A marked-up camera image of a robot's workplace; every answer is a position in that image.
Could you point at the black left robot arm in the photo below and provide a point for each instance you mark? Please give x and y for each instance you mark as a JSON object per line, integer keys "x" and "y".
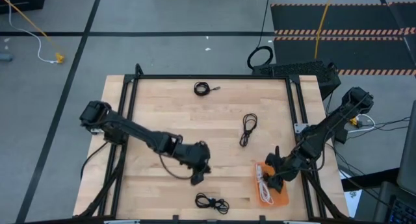
{"x": 130, "y": 128}

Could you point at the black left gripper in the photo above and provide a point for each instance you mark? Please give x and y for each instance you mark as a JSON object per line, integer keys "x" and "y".
{"x": 193, "y": 159}

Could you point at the dark desk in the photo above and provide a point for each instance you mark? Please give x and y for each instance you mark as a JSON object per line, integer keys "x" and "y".
{"x": 380, "y": 201}

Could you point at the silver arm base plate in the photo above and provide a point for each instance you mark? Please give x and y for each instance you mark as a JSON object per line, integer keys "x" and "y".
{"x": 96, "y": 131}
{"x": 299, "y": 126}

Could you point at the black keyboard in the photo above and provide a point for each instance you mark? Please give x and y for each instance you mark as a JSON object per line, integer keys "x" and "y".
{"x": 403, "y": 214}

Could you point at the white paper with logo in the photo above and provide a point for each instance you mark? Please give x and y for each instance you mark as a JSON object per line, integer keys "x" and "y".
{"x": 352, "y": 201}

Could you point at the large computer monitor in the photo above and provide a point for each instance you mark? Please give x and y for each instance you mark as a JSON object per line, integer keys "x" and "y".
{"x": 409, "y": 152}

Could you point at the orange plastic tray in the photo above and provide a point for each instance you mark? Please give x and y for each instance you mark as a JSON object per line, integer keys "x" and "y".
{"x": 281, "y": 199}

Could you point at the black hazard-striped floor mat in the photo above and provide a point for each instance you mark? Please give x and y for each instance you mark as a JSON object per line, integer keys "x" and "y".
{"x": 357, "y": 19}

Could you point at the grey floor object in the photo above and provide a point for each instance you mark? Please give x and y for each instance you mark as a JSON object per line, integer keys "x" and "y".
{"x": 5, "y": 57}

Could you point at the black box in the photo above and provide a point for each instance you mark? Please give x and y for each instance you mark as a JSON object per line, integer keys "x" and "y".
{"x": 19, "y": 0}

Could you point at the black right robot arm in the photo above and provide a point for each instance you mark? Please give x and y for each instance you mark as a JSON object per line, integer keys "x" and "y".
{"x": 328, "y": 125}

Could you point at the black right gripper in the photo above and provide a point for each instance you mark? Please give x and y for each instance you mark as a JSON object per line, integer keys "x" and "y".
{"x": 289, "y": 169}

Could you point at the black aluminium table frame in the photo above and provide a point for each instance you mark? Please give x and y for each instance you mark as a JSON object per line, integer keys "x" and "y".
{"x": 211, "y": 77}

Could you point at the black mesh computer case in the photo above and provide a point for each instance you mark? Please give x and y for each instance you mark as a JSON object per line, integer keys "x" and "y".
{"x": 295, "y": 69}

